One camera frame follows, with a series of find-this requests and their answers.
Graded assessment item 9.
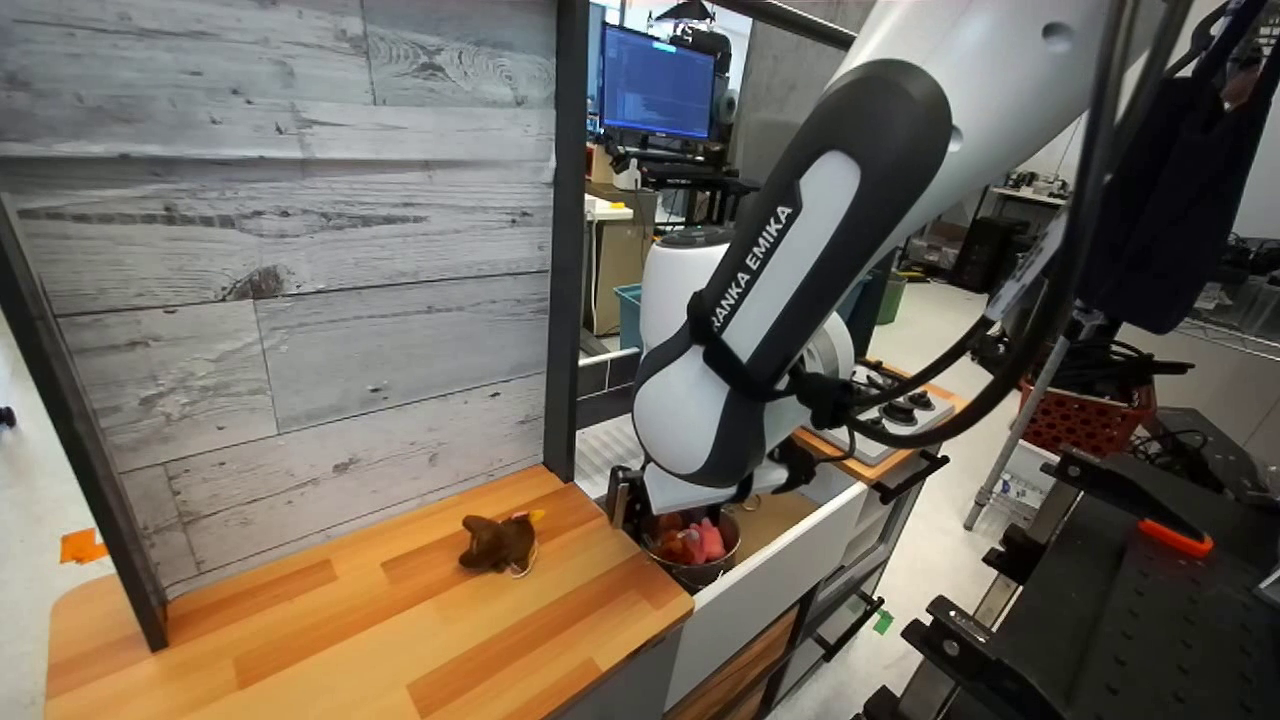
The grey toy stove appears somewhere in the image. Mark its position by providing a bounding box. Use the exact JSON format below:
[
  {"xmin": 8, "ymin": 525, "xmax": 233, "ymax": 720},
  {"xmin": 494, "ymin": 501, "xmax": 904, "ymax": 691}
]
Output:
[{"xmin": 850, "ymin": 373, "xmax": 944, "ymax": 437}]

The stainless steel pot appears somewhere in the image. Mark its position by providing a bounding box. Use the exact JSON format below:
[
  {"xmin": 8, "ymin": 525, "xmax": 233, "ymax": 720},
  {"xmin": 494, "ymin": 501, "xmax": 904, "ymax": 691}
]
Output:
[{"xmin": 635, "ymin": 503, "xmax": 749, "ymax": 599}]

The black pegboard table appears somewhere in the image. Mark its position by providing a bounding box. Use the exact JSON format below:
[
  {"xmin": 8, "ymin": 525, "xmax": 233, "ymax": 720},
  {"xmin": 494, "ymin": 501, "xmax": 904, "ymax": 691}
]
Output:
[{"xmin": 858, "ymin": 407, "xmax": 1280, "ymax": 720}]

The orange black bar clamp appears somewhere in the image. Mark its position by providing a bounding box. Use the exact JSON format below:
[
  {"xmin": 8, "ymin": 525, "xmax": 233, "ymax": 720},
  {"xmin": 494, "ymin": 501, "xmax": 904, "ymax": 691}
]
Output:
[{"xmin": 1133, "ymin": 513, "xmax": 1218, "ymax": 564}]

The pink plush toy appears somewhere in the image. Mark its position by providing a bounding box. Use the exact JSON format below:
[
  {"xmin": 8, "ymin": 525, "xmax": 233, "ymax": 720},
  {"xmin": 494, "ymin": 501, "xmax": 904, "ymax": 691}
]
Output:
[{"xmin": 658, "ymin": 513, "xmax": 731, "ymax": 570}]

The grey wood plank backdrop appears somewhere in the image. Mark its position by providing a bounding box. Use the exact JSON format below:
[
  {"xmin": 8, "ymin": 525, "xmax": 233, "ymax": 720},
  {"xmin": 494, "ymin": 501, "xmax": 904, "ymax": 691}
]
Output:
[{"xmin": 0, "ymin": 0, "xmax": 561, "ymax": 599}]

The black hanging bag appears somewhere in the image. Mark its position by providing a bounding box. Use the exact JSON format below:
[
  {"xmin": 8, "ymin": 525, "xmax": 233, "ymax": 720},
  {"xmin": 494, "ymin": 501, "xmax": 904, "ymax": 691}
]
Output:
[{"xmin": 1077, "ymin": 0, "xmax": 1280, "ymax": 338}]

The cardboard box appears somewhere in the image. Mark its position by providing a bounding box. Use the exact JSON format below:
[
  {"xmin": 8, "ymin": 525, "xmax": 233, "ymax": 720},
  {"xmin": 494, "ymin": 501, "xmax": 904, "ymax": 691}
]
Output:
[{"xmin": 583, "ymin": 212, "xmax": 658, "ymax": 338}]

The black metal frame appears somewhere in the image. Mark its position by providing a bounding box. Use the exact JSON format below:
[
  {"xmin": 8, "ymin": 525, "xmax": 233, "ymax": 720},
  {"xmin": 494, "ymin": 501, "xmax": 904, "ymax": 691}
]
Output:
[{"xmin": 0, "ymin": 0, "xmax": 885, "ymax": 654}]

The red plastic crate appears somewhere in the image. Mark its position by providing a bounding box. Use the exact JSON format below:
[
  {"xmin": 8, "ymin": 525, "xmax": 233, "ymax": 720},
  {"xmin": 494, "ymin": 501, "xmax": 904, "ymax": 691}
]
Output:
[{"xmin": 1014, "ymin": 346, "xmax": 1152, "ymax": 463}]

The white toy sink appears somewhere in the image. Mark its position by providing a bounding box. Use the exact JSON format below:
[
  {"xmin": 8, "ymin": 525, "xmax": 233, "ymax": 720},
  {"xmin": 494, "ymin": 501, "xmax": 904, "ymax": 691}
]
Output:
[{"xmin": 566, "ymin": 395, "xmax": 924, "ymax": 711}]

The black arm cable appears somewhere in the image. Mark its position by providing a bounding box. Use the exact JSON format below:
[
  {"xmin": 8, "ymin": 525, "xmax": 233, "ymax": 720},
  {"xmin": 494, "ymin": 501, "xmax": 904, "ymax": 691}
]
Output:
[{"xmin": 785, "ymin": 0, "xmax": 1147, "ymax": 451}]

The dark brown plush toy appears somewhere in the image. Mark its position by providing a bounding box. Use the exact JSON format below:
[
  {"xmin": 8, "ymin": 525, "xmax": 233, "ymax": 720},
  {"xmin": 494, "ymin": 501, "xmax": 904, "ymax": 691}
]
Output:
[{"xmin": 455, "ymin": 509, "xmax": 551, "ymax": 581}]

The black oven handle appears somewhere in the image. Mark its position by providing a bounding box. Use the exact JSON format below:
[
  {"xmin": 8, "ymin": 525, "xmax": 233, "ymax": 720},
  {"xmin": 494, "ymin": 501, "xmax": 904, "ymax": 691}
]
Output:
[{"xmin": 864, "ymin": 447, "xmax": 954, "ymax": 509}]

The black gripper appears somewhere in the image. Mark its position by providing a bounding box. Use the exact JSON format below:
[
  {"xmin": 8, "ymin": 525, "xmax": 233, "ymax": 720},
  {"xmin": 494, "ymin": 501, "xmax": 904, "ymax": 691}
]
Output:
[{"xmin": 602, "ymin": 461, "xmax": 667, "ymax": 544}]

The orange floor tape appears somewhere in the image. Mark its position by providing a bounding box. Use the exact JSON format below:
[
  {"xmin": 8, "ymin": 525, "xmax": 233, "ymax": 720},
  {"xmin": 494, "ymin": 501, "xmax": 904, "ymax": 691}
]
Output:
[{"xmin": 57, "ymin": 525, "xmax": 112, "ymax": 570}]

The computer monitor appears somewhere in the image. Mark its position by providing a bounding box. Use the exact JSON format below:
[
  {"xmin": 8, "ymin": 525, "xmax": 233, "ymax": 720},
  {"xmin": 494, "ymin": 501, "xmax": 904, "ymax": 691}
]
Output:
[{"xmin": 591, "ymin": 16, "xmax": 725, "ymax": 151}]

